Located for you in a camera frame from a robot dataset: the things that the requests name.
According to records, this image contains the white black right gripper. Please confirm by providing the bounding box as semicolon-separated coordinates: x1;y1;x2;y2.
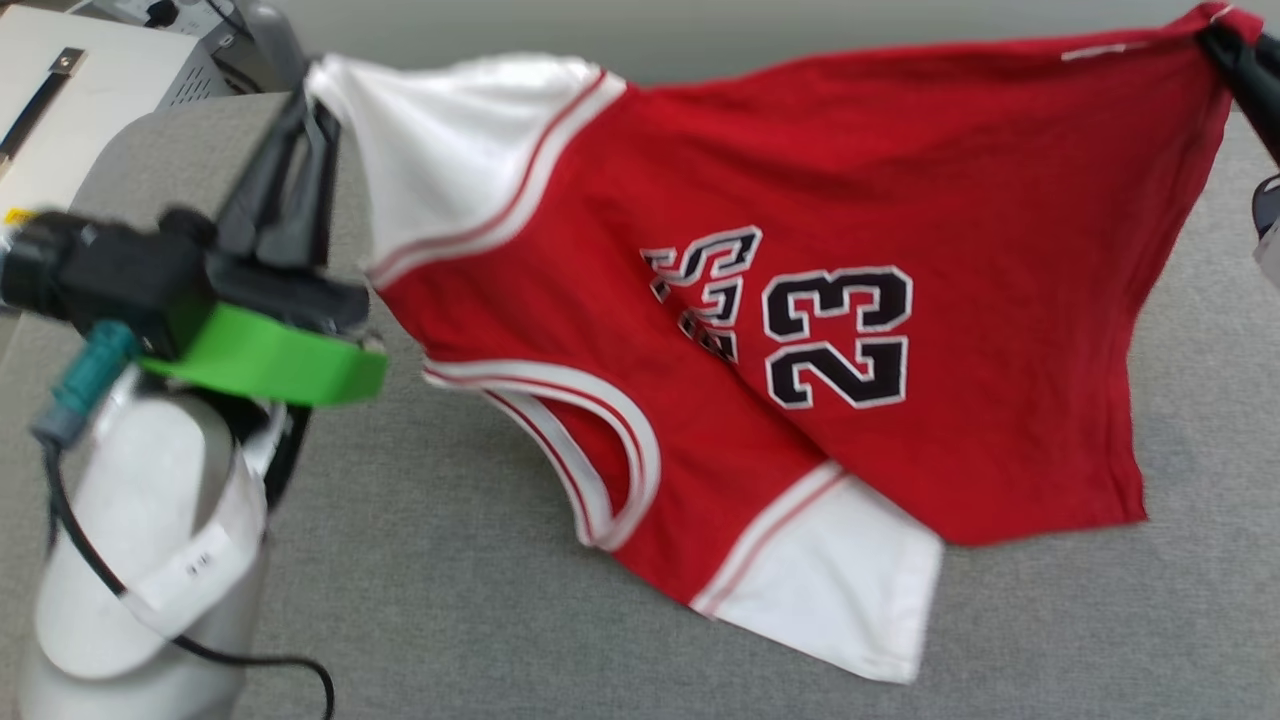
1195;22;1280;293

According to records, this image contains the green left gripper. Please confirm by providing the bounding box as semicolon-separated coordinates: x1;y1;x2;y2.
140;92;391;408

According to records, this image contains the black cabinet handle strip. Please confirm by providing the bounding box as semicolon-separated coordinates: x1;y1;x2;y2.
0;47;87;166

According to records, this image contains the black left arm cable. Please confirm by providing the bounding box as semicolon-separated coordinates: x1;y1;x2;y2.
40;440;336;720

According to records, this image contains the grey fabric work surface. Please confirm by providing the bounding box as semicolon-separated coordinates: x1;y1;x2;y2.
0;90;1280;720

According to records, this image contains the teal left cable connector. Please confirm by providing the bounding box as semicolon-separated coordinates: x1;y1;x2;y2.
30;320;141;448

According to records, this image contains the red and white basketball jersey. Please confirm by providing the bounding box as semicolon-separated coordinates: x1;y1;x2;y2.
305;3;1263;686

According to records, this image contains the white cabinet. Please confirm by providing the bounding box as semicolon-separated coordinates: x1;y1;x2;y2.
0;5;236;216

